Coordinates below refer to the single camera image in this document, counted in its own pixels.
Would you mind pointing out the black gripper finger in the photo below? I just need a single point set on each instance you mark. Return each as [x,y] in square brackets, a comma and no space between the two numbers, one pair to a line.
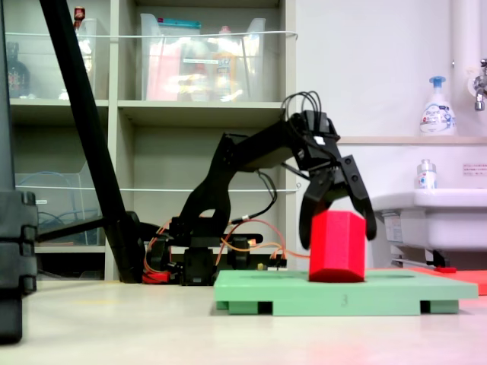
[355,182]
[317,190]

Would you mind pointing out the red octagonal pillar block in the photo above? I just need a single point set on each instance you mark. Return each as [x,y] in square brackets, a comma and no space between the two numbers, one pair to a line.
[336,247]

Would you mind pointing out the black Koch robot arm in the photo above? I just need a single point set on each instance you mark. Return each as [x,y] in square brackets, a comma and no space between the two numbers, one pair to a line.
[228,171]

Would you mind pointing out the green shape-hole board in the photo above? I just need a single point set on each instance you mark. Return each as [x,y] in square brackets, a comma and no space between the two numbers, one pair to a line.
[285,294]

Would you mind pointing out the sink sticker label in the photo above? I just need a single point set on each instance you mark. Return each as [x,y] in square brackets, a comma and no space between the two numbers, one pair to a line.
[393,228]

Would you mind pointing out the small clear sanitizer bottle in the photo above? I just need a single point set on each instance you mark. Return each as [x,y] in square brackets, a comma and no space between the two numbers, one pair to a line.
[426,176]

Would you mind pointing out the small circuit board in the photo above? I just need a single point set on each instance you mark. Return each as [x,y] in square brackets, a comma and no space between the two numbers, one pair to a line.
[277,267]

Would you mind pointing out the black table clamp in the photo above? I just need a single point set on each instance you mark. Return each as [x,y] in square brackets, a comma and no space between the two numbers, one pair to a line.
[241,251]

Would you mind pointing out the white sink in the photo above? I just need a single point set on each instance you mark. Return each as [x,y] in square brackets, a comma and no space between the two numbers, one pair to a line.
[449,220]

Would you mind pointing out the large clear plastic bin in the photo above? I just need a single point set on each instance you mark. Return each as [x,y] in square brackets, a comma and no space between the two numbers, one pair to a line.
[251,68]

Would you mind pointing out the white blue soap pump bottle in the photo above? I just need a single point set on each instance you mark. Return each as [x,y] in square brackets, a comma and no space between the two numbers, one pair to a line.
[437,114]

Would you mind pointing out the beige shelf unit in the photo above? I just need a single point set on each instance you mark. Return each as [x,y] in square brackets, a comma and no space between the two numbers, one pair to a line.
[201,110]

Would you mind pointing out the yellow-label bottle pink cap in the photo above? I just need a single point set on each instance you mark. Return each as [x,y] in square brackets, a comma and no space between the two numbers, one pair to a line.
[225,64]

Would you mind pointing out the red flat mat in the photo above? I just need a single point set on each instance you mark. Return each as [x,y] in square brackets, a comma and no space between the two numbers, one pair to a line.
[472,279]

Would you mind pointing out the chrome faucet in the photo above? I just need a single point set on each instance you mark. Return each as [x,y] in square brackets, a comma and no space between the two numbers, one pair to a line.
[480,89]

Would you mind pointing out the red base clamp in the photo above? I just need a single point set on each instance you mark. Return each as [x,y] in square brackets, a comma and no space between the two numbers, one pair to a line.
[154,277]

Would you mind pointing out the blue-edged zip bag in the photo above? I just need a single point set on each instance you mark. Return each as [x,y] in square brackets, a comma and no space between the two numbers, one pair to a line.
[179,24]

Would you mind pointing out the narrow clear plastic bin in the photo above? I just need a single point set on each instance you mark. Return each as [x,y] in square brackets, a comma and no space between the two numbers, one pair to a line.
[92,45]

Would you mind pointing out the black tripod brace bar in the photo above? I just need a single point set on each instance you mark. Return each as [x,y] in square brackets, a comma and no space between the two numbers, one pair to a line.
[68,230]

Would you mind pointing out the black tripod leg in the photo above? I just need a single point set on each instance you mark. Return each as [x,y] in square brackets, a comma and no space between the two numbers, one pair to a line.
[68,57]

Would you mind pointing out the brown bottle red cap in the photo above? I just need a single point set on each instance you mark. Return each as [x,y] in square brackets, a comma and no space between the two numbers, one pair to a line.
[78,15]

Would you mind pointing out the notched black stack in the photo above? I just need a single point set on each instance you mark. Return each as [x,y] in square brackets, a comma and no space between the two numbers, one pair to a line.
[17,235]

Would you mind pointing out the dark round bottle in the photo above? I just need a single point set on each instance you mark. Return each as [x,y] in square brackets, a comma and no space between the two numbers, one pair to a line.
[17,76]

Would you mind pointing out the red-print wall label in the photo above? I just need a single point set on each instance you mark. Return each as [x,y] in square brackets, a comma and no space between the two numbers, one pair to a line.
[475,170]

